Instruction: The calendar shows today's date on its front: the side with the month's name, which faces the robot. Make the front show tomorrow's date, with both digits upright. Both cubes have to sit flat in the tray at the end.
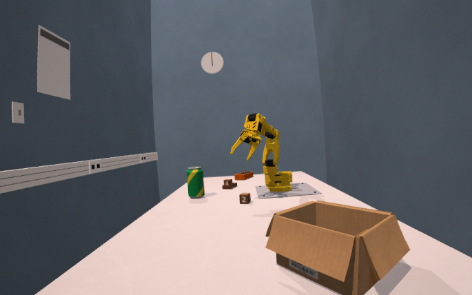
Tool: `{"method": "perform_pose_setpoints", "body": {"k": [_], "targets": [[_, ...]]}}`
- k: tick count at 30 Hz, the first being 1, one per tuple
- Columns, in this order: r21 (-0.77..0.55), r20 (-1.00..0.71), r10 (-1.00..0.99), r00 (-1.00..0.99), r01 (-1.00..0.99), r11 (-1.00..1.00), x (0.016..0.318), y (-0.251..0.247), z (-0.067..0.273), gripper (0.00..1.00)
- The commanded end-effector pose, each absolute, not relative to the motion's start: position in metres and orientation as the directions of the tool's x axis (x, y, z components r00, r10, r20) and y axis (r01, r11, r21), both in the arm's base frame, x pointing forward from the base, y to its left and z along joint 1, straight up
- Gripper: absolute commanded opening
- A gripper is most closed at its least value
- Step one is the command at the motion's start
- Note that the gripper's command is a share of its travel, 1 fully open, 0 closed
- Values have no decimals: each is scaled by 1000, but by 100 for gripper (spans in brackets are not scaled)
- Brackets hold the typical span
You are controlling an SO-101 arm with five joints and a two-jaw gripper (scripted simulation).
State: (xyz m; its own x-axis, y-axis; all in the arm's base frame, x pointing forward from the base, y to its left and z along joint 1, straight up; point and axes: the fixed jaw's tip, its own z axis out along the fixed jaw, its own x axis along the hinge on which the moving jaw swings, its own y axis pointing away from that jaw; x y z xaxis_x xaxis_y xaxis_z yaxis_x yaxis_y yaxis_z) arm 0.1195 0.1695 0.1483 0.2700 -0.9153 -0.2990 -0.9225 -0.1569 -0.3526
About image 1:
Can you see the green drink can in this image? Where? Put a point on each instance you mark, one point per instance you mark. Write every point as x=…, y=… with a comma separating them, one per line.
x=195, y=183

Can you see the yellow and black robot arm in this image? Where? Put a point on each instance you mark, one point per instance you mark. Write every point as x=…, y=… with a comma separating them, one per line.
x=282, y=179

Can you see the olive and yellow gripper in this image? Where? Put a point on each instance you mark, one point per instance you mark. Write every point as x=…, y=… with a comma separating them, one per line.
x=251, y=140

